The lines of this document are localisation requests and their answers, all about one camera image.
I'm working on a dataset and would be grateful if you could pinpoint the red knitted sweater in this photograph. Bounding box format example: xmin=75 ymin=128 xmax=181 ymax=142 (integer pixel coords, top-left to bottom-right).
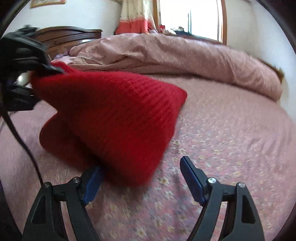
xmin=31 ymin=62 xmax=187 ymax=186

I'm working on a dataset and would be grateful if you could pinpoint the clothes pile on windowsill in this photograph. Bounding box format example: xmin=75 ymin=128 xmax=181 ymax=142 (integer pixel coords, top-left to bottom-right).
xmin=159 ymin=25 xmax=192 ymax=36

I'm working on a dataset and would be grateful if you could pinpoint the dark wooden headboard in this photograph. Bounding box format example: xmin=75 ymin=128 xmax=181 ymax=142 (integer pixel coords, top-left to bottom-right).
xmin=34 ymin=26 xmax=103 ymax=60

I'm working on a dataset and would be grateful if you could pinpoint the framed wedding photo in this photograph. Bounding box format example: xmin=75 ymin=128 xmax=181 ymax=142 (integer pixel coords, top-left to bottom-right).
xmin=30 ymin=0 xmax=66 ymax=8

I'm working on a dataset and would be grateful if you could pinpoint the cream and red curtain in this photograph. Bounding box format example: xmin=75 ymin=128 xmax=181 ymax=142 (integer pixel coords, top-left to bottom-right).
xmin=114 ymin=0 xmax=156 ymax=35

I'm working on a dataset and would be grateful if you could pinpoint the rolled pink floral duvet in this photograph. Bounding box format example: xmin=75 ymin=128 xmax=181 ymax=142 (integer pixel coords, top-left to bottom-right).
xmin=69 ymin=33 xmax=282 ymax=101

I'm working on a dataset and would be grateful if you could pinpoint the wooden window frame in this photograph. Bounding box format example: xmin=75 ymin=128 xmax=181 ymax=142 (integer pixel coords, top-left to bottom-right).
xmin=153 ymin=0 xmax=227 ymax=45

